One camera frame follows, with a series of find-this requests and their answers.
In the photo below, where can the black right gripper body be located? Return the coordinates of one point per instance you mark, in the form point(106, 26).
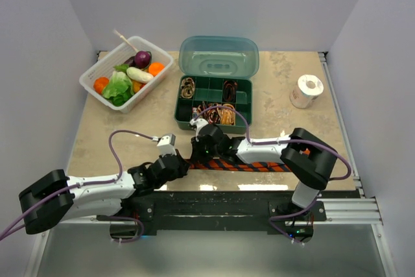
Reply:
point(203, 152)

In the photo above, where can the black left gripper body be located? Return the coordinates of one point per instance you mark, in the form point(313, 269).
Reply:
point(179, 173)

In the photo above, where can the orange navy striped tie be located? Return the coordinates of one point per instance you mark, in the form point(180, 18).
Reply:
point(221, 165)

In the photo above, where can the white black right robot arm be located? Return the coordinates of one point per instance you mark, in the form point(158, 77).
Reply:
point(307, 157)

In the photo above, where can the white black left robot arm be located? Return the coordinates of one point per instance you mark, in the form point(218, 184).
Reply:
point(57, 197)

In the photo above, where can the white paper roll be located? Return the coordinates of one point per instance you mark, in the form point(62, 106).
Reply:
point(306, 90)

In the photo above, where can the rolled red ringed tie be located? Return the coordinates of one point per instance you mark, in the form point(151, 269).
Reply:
point(214, 115)

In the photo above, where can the rolled gold tie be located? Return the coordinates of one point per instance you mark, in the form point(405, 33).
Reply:
point(227, 114)

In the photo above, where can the rolled dark multicolour tie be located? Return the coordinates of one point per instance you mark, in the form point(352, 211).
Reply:
point(200, 108)

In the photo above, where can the rolled colourful squares tie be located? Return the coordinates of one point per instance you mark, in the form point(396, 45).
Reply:
point(195, 112)

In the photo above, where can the green compartment organizer box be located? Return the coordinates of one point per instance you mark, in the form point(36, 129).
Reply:
point(209, 89)

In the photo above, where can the rolled black orange tie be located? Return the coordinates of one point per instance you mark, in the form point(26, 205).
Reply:
point(229, 91)

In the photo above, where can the rolled brown paisley tie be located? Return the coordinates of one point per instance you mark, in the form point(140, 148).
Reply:
point(187, 88)

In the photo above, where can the translucent teal box lid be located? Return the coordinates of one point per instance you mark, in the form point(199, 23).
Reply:
point(219, 56)

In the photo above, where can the yellow pepper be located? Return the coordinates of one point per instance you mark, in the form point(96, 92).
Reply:
point(137, 86)

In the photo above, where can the orange fruit right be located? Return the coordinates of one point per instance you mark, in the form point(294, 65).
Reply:
point(155, 68)

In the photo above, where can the green lettuce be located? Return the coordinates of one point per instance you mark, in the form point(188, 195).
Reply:
point(120, 88)

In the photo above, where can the white radish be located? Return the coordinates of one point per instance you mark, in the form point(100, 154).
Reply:
point(139, 75)

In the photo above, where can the purple onion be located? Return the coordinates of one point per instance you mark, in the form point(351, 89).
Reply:
point(142, 59)

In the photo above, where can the orange carrot slice left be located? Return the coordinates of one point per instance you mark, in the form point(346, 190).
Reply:
point(100, 84)

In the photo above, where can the dark eggplant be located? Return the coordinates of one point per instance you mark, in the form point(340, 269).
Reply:
point(130, 62)

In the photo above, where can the white plastic basket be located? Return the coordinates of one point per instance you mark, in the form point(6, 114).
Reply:
point(105, 68)

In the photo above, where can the white stick in basket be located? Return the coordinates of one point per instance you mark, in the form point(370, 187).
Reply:
point(125, 40)

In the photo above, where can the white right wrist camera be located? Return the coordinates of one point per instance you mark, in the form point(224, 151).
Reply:
point(198, 124)

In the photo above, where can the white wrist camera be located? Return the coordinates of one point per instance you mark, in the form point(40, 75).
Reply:
point(198, 124)
point(165, 144)

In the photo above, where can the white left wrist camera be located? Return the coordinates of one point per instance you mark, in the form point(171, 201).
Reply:
point(165, 144)

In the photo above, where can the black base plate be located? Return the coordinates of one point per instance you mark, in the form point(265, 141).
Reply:
point(246, 211)

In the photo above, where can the aluminium frame rail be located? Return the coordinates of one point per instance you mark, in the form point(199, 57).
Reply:
point(349, 243)

